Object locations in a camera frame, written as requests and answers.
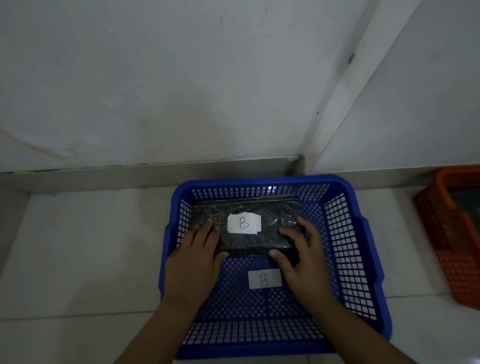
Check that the black package torn white label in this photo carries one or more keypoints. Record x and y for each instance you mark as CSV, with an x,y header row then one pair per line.
x,y
270,213

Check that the person's right hand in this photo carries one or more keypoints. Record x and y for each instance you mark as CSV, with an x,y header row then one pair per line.
x,y
309,270

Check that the person's left hand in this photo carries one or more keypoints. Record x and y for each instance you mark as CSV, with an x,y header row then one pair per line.
x,y
191,270

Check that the person's right forearm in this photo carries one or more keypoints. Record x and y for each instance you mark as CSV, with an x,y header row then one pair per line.
x,y
352,333

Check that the red plastic basket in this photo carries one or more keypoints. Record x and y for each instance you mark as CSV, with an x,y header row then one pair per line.
x,y
450,243

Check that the person's left forearm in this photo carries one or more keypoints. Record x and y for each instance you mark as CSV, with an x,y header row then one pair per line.
x,y
161,333

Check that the blue plastic basket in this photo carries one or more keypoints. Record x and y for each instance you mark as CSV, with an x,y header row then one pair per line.
x,y
247,311

